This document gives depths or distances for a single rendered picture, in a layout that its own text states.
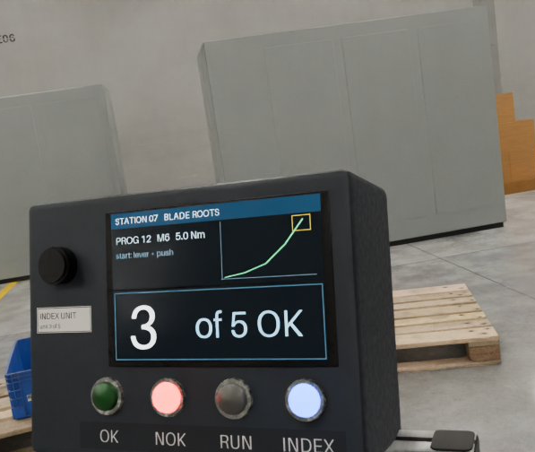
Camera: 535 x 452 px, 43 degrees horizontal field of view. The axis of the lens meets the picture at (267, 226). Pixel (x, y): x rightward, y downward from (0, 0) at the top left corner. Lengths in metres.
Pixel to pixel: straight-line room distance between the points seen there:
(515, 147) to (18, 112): 5.85
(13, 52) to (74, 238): 12.44
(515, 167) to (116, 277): 8.65
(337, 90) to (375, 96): 0.35
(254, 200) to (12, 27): 12.59
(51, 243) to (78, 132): 7.03
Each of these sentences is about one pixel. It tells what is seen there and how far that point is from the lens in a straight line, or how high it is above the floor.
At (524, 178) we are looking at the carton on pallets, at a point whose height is 0.14.
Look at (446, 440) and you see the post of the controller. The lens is 0.51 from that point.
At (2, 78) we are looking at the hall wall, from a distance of 12.95.
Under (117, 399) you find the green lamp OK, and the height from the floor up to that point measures 1.11.
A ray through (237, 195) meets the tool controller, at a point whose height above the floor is 1.25.
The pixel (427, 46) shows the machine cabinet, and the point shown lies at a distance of 6.46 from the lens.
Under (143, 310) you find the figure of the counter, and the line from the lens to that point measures 0.49.
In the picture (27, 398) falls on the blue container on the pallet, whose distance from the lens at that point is 3.32.
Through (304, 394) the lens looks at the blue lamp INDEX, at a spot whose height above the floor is 1.12.
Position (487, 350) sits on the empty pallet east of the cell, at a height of 0.08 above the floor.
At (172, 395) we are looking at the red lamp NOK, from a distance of 0.48.
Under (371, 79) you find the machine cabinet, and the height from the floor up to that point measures 1.54.
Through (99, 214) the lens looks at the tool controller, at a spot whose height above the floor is 1.24.
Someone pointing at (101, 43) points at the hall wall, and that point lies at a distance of 12.76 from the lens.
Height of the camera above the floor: 1.29
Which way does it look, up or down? 9 degrees down
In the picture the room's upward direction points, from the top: 8 degrees counter-clockwise
